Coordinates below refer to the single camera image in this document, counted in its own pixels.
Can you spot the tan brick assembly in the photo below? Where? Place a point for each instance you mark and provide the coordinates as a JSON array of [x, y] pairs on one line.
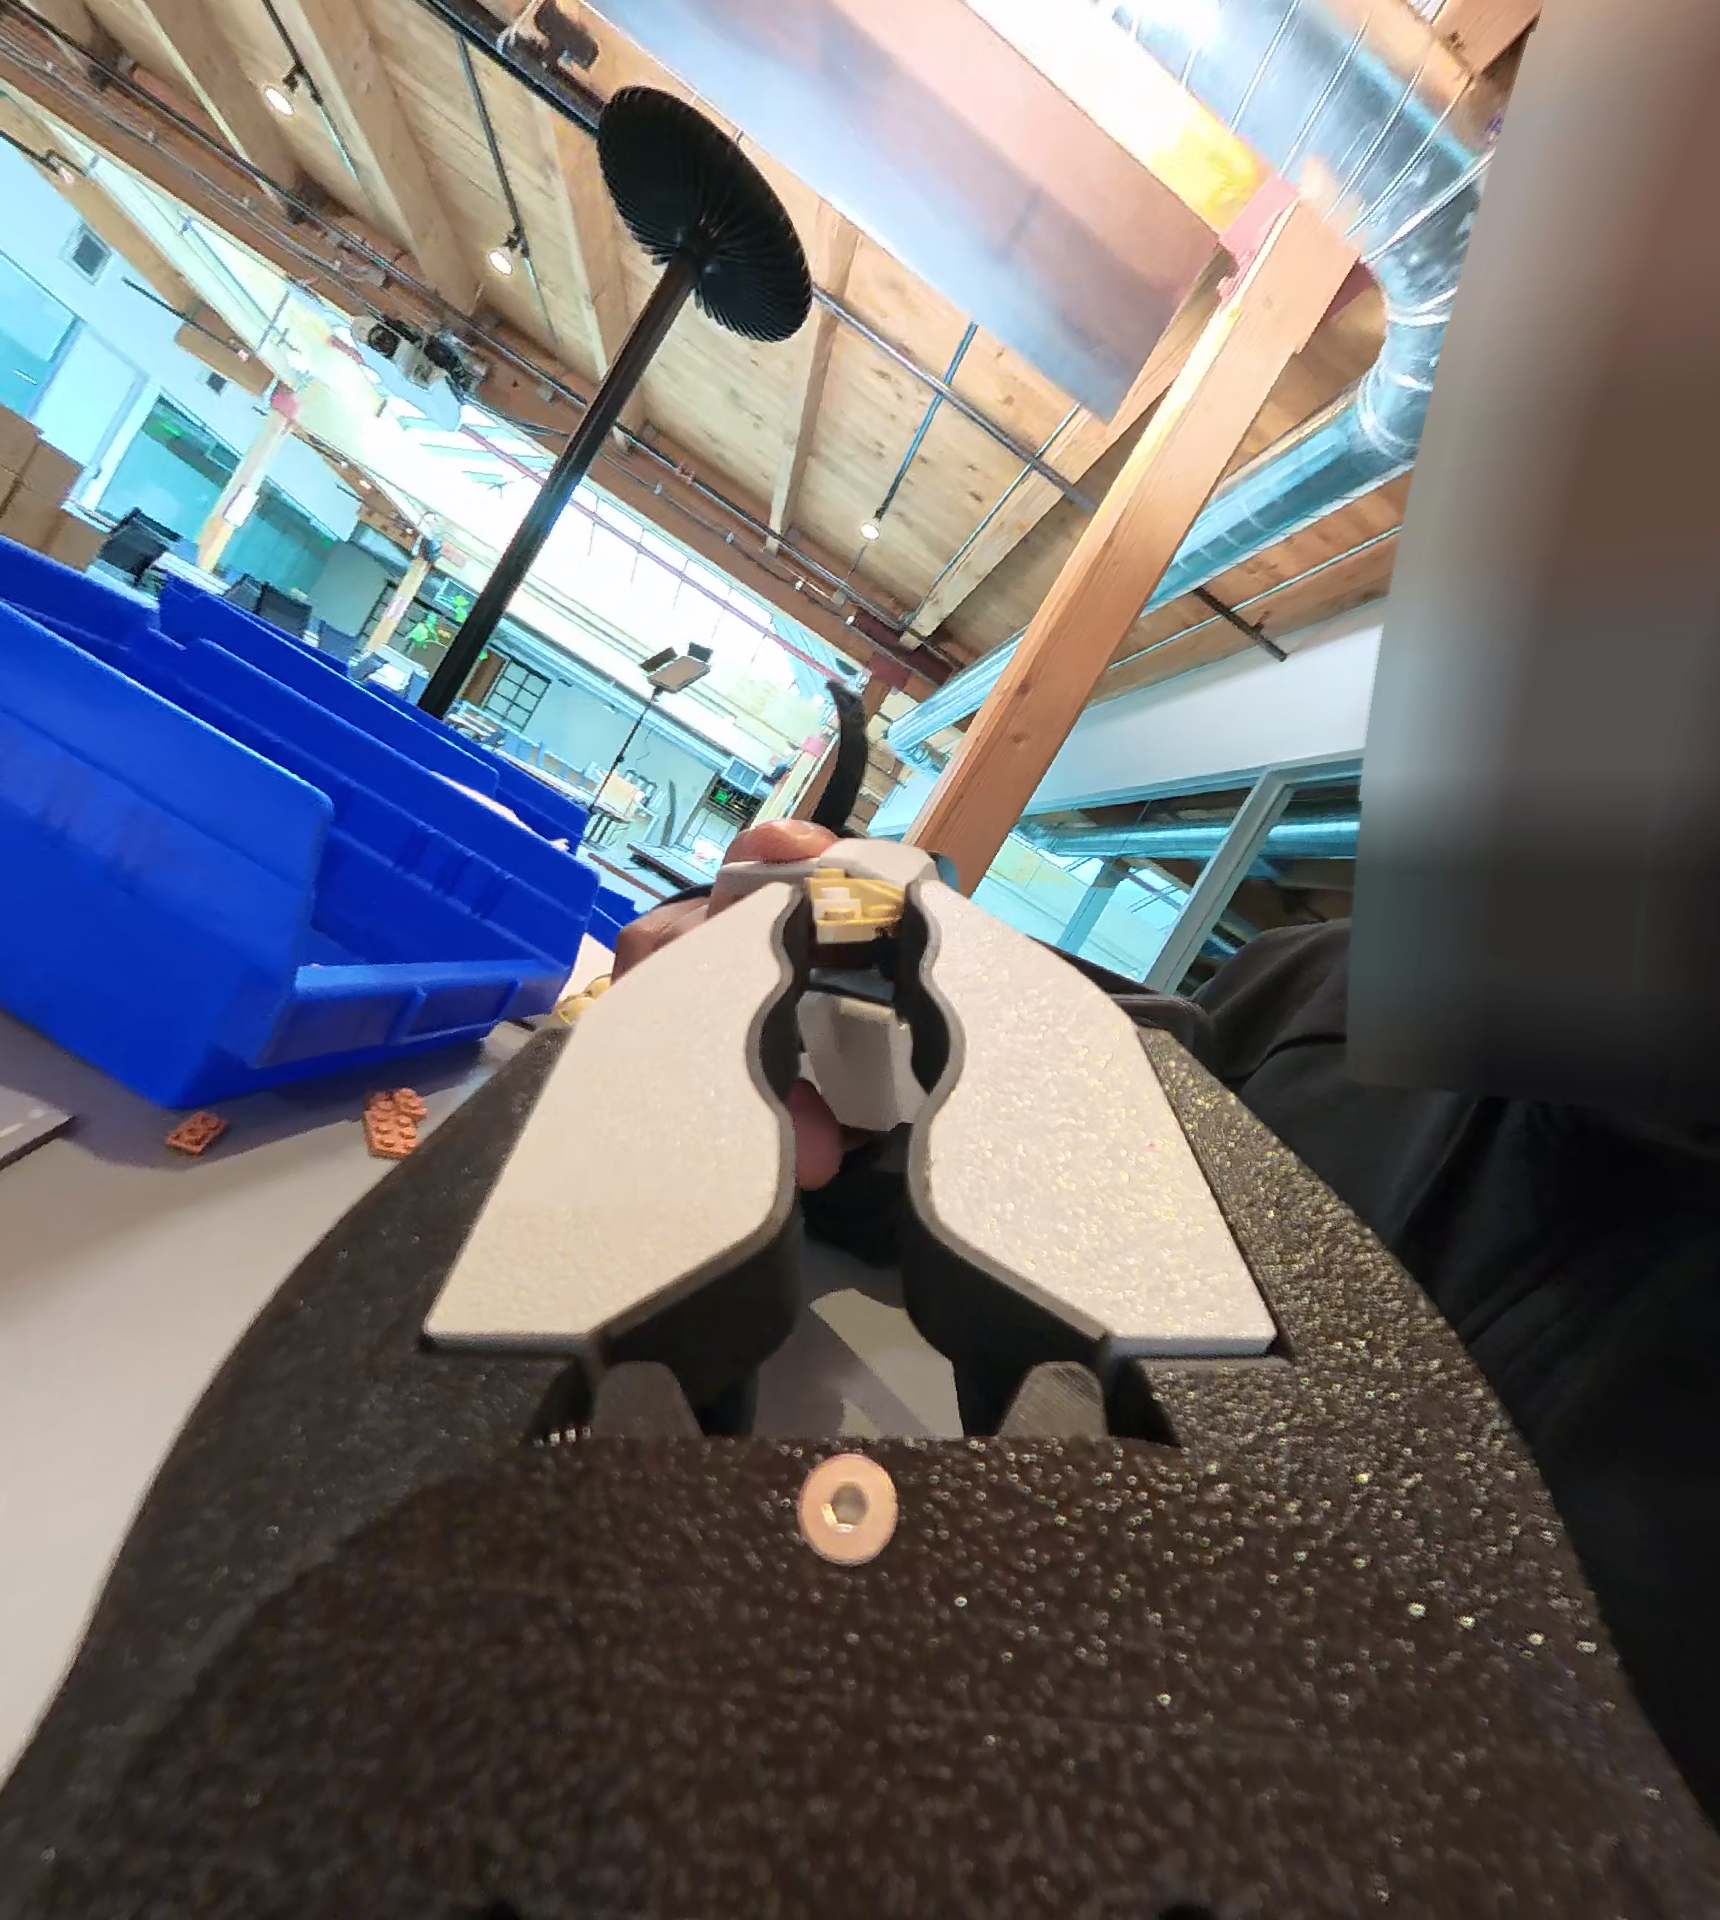
[[853, 909]]

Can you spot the wooden support post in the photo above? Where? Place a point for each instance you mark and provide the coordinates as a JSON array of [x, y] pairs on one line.
[[1130, 556]]

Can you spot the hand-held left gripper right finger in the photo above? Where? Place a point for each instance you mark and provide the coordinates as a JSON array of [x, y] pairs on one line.
[[1085, 1186]]

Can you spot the grey desk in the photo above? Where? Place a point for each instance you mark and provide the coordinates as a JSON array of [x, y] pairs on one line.
[[51, 1351]]

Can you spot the blue plastic storage bin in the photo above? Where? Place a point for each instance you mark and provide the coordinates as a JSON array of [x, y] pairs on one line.
[[395, 705], [126, 899]]

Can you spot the small brown brick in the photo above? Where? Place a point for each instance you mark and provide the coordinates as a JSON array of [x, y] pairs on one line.
[[395, 1122]]

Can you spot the person's black jacket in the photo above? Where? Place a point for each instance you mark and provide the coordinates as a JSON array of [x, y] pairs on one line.
[[1627, 1351]]

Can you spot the person's right forearm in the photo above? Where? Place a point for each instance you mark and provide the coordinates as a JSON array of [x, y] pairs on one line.
[[1161, 1012]]

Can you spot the silver ventilation duct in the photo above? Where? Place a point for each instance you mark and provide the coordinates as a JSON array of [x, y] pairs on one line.
[[1281, 495], [1191, 834]]

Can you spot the tan and brown brick model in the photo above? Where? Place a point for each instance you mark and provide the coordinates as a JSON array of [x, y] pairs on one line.
[[582, 1005]]

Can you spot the person's right hand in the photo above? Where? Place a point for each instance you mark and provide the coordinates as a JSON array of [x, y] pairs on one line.
[[679, 931]]

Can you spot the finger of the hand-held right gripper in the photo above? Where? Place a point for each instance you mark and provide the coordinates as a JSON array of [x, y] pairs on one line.
[[884, 860], [859, 1057]]

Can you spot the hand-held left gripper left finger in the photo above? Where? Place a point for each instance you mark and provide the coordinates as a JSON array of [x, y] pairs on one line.
[[621, 1171]]

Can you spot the light panel on tripod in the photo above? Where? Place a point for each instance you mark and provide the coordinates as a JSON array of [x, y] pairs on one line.
[[673, 668]]

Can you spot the flat brown brick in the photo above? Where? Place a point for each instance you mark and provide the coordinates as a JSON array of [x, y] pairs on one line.
[[198, 1133]]

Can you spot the black floor lamp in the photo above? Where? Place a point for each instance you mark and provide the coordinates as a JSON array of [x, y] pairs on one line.
[[703, 212]]

